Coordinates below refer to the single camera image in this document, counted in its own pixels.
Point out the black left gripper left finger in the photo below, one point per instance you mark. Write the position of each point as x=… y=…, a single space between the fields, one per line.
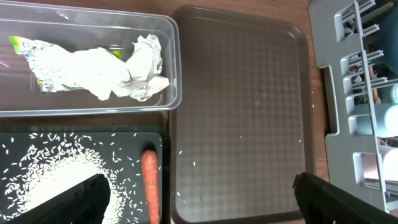
x=83 y=203

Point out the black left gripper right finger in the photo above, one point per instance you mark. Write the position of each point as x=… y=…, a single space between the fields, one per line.
x=323 y=203

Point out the pile of rice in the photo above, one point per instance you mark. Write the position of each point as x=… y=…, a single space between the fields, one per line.
x=56 y=174

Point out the orange carrot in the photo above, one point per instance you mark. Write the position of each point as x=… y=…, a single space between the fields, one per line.
x=150 y=170

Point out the pink cup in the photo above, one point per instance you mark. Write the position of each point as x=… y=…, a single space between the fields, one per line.
x=389 y=163

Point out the light blue cup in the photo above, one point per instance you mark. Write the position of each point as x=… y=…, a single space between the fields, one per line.
x=386 y=120

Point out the white paper wrapper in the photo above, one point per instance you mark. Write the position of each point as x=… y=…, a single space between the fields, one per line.
x=144 y=67

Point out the green foil snack wrapper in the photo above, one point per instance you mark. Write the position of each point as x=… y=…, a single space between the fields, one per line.
x=57 y=69

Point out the grey dishwasher rack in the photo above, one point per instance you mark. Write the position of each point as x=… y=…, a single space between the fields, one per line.
x=345 y=44

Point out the light blue bowl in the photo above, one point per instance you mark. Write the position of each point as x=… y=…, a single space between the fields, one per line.
x=388 y=94

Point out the dark blue plate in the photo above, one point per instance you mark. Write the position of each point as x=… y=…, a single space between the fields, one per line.
x=387 y=40

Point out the black tray bin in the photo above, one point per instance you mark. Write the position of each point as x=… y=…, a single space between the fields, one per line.
x=124 y=143

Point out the brown serving tray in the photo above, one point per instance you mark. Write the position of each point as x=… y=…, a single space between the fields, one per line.
x=244 y=127

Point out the clear plastic bin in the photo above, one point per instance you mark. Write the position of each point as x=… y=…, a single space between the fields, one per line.
x=79 y=28

